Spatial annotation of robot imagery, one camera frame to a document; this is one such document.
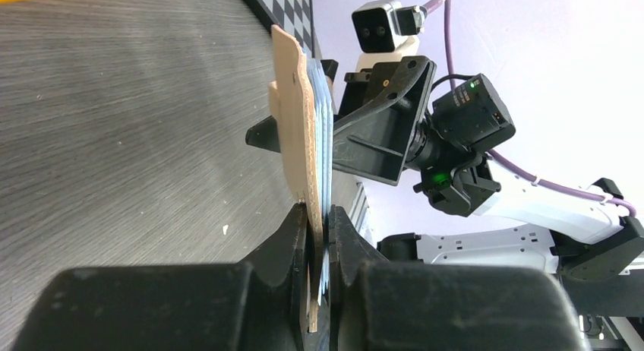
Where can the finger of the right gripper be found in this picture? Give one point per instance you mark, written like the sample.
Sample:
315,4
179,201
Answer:
264,135

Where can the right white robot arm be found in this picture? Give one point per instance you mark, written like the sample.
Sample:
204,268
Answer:
584,234

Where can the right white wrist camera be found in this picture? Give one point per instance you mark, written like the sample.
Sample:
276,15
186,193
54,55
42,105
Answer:
387,31

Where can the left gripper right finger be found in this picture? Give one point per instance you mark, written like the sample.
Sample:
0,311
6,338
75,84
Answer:
377,304

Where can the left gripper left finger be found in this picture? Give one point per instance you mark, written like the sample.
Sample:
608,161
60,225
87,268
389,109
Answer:
257,303

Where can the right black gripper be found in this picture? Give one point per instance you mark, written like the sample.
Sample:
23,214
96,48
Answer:
376,133

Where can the beige leather card holder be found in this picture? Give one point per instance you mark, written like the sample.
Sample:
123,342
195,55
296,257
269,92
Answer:
301,103

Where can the black white chessboard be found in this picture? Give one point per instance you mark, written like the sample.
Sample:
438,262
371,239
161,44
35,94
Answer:
293,16

